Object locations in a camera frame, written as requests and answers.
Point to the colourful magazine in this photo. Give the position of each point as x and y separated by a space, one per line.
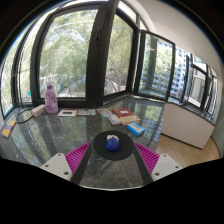
104 112

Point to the blue and white computer mouse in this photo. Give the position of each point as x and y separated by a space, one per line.
113 144

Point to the purple detergent bottle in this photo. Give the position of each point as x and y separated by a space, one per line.
51 100

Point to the small white box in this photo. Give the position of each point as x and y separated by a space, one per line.
114 119

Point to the red hardcover book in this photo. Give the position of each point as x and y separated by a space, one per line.
128 116

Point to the white booklet with dark picture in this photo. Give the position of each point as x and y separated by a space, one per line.
67 112

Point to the blue and white box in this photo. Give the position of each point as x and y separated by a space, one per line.
136 129

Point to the round black mouse pad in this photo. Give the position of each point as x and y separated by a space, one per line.
101 146

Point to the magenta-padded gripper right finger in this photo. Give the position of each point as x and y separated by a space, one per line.
165 166

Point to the yellow and purple box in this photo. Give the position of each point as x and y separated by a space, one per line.
8 129

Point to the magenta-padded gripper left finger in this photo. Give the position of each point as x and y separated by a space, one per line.
57 165

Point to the grey printed paper sheet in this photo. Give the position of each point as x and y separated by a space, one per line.
86 112

